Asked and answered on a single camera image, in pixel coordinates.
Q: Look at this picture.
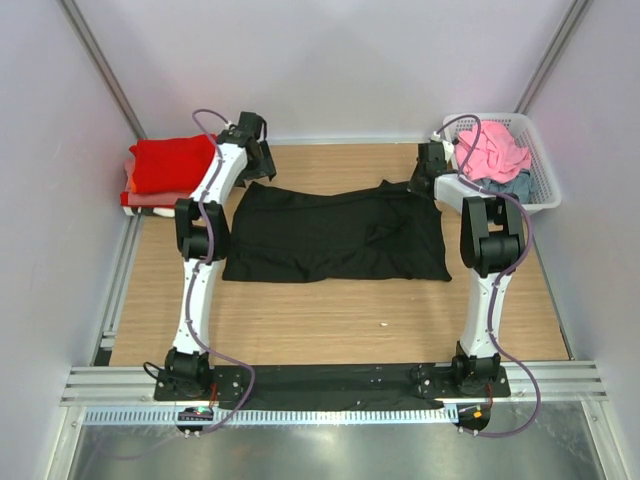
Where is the folded shirt stack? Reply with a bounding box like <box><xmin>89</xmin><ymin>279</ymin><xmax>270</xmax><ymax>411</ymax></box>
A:
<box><xmin>120</xmin><ymin>159</ymin><xmax>191</xmax><ymax>219</ymax></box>

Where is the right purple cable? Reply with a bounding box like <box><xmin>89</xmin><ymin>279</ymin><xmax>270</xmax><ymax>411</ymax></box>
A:
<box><xmin>431</xmin><ymin>114</ymin><xmax>543</xmax><ymax>440</ymax></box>

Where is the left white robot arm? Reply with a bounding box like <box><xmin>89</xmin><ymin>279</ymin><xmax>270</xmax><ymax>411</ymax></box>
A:
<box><xmin>154</xmin><ymin>111</ymin><xmax>276</xmax><ymax>401</ymax></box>

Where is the white plastic basket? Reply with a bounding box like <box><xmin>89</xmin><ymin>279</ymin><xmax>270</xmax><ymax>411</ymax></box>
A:
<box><xmin>442</xmin><ymin>113</ymin><xmax>561</xmax><ymax>214</ymax></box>

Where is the black t-shirt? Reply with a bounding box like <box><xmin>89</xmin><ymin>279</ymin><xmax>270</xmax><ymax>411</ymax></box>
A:
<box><xmin>222</xmin><ymin>181</ymin><xmax>451</xmax><ymax>283</ymax></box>

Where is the slotted cable duct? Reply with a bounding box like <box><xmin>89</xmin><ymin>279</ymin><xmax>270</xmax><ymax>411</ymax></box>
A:
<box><xmin>83</xmin><ymin>405</ymin><xmax>458</xmax><ymax>427</ymax></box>

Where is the blue-grey t-shirt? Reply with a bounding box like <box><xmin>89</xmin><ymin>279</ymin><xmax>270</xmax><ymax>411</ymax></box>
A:
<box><xmin>477</xmin><ymin>170</ymin><xmax>538</xmax><ymax>204</ymax></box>

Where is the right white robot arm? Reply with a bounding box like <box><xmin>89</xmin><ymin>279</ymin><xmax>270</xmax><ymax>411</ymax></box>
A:
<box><xmin>408</xmin><ymin>140</ymin><xmax>527</xmax><ymax>400</ymax></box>

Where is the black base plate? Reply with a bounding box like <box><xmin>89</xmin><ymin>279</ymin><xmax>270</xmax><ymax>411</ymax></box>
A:
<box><xmin>154</xmin><ymin>363</ymin><xmax>511</xmax><ymax>412</ymax></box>

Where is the red folded t-shirt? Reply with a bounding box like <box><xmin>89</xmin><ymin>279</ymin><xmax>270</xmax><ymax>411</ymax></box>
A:
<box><xmin>127</xmin><ymin>134</ymin><xmax>215</xmax><ymax>195</ymax></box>

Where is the pink t-shirt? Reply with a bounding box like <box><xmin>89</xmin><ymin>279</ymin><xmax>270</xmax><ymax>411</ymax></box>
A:
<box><xmin>454</xmin><ymin>120</ymin><xmax>532</xmax><ymax>183</ymax></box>

